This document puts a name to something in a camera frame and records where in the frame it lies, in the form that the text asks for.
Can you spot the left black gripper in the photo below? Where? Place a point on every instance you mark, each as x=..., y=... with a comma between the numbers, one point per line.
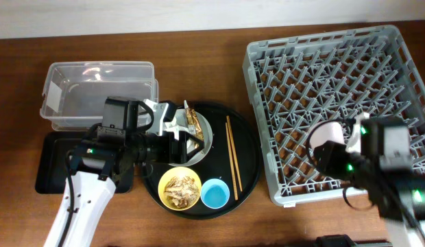
x=171, y=156

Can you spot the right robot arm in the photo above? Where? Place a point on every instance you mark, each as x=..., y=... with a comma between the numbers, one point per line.
x=373, y=154

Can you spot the black rectangular tray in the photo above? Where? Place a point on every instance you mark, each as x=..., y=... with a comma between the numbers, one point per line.
x=51, y=177

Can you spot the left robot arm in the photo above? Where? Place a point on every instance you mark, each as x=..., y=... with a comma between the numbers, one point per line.
x=131, y=131

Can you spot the food scraps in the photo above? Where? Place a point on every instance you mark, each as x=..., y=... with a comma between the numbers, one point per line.
x=181, y=192

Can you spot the round black tray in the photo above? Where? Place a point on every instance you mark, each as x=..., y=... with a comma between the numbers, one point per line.
x=216, y=164

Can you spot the wooden chopstick right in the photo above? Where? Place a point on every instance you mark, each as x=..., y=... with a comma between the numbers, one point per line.
x=234, y=151

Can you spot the grey plate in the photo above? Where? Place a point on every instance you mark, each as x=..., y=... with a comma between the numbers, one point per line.
x=208, y=141

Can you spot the clear plastic bin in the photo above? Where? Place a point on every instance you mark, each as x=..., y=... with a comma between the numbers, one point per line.
x=75, y=92

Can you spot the yellow bowl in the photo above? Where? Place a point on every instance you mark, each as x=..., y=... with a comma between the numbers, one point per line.
x=167, y=176

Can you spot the black object bottom edge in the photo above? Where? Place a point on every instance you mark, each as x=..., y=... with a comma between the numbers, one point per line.
x=334, y=241

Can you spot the crumpled white napkin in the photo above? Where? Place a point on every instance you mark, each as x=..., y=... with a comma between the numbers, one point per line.
x=179, y=122

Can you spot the grey dishwasher rack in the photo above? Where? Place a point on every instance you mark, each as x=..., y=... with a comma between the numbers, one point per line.
x=296, y=82

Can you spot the blue cup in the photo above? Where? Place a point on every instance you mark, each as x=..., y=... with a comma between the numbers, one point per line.
x=215, y=193

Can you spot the pink cup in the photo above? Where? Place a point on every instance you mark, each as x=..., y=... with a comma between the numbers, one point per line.
x=331, y=131

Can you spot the gold snack wrapper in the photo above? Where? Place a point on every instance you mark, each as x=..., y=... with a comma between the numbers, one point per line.
x=192, y=120

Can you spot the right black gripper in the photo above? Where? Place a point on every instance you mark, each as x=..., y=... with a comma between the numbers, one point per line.
x=328, y=162

